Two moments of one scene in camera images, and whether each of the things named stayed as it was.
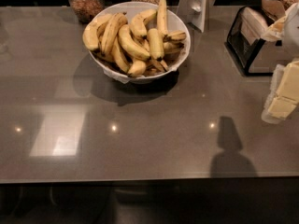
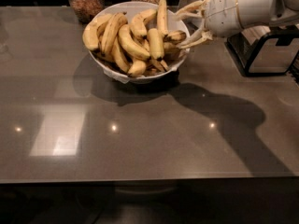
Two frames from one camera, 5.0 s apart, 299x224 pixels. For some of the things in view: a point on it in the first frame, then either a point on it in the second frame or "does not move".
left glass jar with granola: [86, 1] does not move
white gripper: [292, 32] to [221, 12]
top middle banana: [137, 24] does not move
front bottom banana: [137, 68] does not move
